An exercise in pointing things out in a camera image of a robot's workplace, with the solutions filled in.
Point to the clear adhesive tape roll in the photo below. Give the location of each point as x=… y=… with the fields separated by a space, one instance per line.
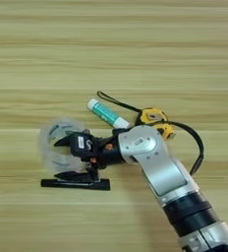
x=50 y=154

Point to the black box with white label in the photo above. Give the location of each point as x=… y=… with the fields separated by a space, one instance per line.
x=81 y=144

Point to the yellow black tape measure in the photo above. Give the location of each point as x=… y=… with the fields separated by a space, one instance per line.
x=150 y=115

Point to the green white glue stick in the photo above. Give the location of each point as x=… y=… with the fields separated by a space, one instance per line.
x=106 y=113

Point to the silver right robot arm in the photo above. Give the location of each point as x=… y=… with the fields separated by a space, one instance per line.
x=165 y=170

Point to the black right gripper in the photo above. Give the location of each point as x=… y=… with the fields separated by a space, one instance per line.
x=109 y=156

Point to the black marker pen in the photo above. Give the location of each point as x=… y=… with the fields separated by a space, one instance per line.
x=53 y=183

